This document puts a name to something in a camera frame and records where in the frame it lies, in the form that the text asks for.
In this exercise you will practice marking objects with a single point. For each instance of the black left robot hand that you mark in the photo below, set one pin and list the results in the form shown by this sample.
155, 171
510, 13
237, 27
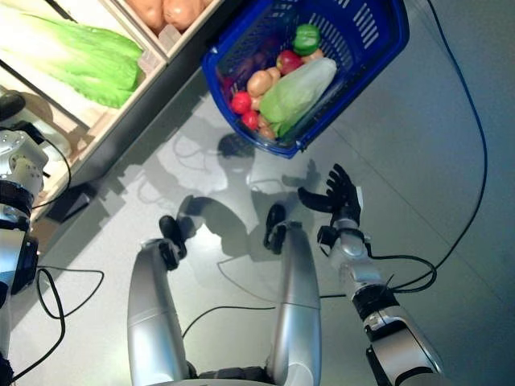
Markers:
12, 105

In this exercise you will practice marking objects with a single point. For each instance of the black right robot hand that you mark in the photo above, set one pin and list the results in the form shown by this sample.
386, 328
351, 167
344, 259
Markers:
342, 201

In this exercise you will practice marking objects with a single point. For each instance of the blue plastic shopping basket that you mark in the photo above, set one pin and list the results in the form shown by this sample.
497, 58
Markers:
362, 60

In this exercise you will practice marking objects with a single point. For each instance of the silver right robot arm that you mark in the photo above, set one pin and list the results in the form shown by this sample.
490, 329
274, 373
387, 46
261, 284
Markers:
354, 253

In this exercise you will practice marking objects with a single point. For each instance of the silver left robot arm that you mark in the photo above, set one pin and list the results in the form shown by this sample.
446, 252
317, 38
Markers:
20, 161

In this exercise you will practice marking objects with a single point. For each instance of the black right robot foot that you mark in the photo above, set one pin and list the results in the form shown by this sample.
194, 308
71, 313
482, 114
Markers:
275, 217

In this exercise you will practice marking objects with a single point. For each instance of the black robot foot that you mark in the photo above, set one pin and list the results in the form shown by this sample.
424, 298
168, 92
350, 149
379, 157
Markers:
275, 217
171, 229

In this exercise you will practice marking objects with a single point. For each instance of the wooden vegetable display stand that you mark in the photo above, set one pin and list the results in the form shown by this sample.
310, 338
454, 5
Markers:
112, 120

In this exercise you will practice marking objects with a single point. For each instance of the silver right robot leg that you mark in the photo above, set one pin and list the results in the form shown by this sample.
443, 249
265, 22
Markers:
297, 301

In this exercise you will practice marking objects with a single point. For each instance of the silver robot leg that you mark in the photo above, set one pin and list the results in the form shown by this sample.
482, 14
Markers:
153, 321
297, 301

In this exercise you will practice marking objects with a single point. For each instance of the red tomato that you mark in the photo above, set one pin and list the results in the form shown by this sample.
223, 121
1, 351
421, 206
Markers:
250, 120
241, 102

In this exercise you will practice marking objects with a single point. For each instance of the slatted wooden cabbage crate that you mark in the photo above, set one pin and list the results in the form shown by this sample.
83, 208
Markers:
151, 62

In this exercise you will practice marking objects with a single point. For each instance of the red apple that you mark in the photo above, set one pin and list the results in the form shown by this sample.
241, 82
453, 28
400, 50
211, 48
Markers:
289, 62

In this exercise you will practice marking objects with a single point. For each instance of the green bell pepper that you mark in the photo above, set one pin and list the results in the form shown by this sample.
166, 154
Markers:
306, 40

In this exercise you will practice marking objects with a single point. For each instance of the dark purple eggplant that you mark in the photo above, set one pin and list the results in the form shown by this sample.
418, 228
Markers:
249, 60

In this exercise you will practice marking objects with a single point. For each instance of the black left robot foot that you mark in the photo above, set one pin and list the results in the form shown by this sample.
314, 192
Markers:
171, 229

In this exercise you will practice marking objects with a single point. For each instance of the dark robot pelvis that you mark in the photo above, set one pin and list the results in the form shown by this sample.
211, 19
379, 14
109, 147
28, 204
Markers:
233, 378

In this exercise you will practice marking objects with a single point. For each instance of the silver left robot leg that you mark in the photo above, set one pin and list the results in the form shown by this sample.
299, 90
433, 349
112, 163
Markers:
153, 321

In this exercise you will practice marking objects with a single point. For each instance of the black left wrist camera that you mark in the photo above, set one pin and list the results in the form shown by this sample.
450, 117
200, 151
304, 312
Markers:
34, 134

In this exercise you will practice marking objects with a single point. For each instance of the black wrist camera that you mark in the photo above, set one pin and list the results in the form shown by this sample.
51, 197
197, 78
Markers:
34, 134
326, 237

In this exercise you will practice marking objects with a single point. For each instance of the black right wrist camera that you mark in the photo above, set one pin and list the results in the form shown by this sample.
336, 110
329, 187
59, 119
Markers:
326, 237

